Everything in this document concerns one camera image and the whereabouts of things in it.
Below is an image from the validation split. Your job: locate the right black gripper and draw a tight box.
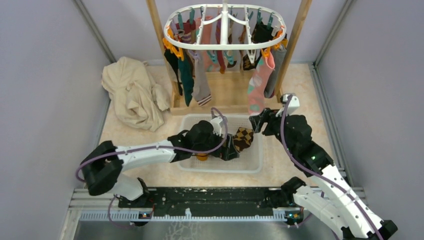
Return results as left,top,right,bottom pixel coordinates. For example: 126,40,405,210
249,106,297,154

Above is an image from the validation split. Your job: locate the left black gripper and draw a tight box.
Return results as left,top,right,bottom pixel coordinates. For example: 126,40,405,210
193,128,240,161

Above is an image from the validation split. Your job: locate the brown yellow argyle sock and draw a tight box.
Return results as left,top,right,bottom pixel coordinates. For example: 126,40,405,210
232,127,254,153

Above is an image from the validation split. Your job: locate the green striped sock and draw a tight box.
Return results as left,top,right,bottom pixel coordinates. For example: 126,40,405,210
194,153,209,162

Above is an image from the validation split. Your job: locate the wooden hanger rack frame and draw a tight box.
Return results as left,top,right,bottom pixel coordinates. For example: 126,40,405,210
146,0,312,116

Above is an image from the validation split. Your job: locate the grey sock with red stripes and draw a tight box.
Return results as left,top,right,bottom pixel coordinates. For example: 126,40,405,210
192,53,212,106

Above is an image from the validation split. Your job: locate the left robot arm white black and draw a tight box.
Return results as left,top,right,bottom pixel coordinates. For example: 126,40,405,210
76,117,240,207

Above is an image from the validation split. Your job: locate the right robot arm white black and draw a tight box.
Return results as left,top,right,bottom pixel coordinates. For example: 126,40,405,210
248,108,398,240

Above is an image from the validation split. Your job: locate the white oval clip hanger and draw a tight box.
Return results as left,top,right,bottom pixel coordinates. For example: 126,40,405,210
162,0,287,53

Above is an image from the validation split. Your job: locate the white plastic mesh basket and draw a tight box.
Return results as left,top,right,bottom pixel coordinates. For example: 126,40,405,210
177,113,263,174

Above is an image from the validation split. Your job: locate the pink sock with green patches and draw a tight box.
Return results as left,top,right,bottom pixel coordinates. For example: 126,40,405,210
247,53,275,116

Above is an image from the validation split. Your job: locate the plain grey sock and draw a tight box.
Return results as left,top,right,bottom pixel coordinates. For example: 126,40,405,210
264,45,287,99

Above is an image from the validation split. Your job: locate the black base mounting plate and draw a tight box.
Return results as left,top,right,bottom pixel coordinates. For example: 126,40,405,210
118,187,305,221

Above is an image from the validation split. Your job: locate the dark teal sock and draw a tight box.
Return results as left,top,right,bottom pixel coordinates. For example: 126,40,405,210
178,57,194,107

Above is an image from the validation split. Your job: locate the beige crumpled cloth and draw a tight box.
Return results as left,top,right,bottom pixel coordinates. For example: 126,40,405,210
101,57,170,132

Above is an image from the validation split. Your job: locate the black sock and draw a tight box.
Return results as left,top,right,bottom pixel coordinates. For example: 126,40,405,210
164,49,183,96

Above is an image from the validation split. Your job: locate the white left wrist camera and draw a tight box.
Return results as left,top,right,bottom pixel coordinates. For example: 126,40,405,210
209,116,225,136

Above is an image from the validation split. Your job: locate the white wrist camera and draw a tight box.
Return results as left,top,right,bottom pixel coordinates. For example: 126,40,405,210
276,93,300,117
209,116,225,136

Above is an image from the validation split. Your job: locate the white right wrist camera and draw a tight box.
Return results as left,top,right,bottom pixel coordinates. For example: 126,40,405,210
276,93,300,117

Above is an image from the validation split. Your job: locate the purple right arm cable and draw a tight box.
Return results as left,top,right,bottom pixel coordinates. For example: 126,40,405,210
279,94,385,240

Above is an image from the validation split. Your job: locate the aluminium rail frame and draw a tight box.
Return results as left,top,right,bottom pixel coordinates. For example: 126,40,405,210
59,186,370,240

